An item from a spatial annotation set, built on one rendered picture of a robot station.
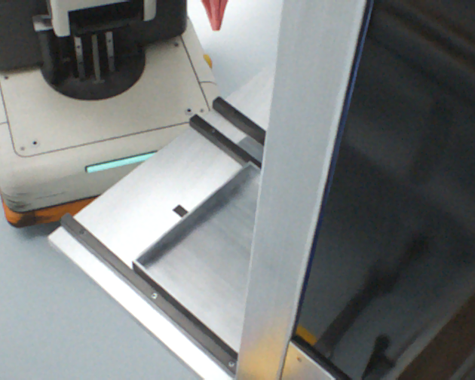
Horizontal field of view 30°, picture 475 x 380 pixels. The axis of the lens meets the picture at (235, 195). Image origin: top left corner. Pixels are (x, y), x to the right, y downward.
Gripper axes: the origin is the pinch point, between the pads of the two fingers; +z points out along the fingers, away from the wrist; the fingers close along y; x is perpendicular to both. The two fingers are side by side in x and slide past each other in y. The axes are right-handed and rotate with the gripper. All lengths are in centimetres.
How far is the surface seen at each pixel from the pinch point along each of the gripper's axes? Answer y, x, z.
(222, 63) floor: 56, 152, 6
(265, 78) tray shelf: 21.1, 33.9, 8.3
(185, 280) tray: -2.5, 11.5, 37.2
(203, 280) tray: 0.1, 10.7, 37.3
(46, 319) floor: -10, 109, 68
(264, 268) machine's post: -8.7, -35.2, 25.0
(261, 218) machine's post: -10.6, -39.7, 19.2
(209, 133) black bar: 7.6, 26.4, 16.7
